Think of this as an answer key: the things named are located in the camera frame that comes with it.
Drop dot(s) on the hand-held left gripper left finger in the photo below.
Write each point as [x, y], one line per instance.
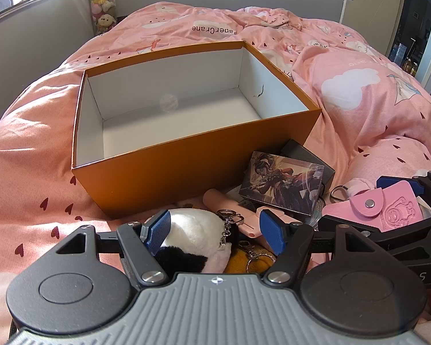
[158, 231]

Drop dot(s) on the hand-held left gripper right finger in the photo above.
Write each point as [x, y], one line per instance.
[273, 233]

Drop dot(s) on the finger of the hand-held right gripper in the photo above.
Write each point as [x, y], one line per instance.
[388, 181]
[409, 235]

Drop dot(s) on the pink leather key pouch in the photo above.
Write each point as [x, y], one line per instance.
[380, 208]

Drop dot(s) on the printed card box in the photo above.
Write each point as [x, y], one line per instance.
[283, 183]

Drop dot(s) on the pink handheld fan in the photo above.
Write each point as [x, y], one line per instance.
[219, 201]

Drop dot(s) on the orange cardboard box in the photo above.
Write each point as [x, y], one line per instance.
[201, 172]

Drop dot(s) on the dark grey box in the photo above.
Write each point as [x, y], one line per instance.
[309, 151]

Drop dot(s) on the pink printed blanket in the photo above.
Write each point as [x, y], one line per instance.
[344, 115]

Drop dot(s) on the cluttered dark shelf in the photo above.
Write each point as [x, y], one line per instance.
[406, 57]

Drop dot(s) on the beige plush dog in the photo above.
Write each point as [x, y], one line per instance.
[106, 21]

